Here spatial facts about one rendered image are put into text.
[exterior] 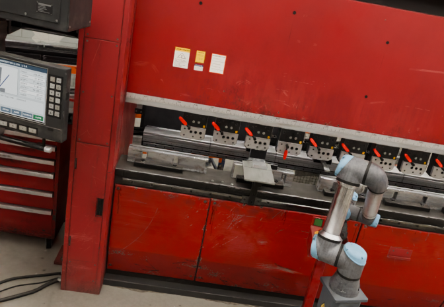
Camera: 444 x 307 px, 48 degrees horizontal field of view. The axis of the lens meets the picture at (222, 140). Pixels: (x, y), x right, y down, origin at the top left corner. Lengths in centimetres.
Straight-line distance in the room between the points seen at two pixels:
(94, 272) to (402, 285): 203
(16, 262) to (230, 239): 147
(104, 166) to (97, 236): 48
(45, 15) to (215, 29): 98
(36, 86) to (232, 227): 151
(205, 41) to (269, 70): 41
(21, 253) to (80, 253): 64
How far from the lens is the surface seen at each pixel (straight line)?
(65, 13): 232
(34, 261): 377
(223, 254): 333
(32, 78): 244
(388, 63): 309
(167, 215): 319
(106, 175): 300
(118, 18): 272
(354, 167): 244
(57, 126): 244
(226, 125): 303
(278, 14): 289
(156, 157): 315
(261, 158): 316
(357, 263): 251
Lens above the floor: 225
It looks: 22 degrees down
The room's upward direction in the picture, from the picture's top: 11 degrees clockwise
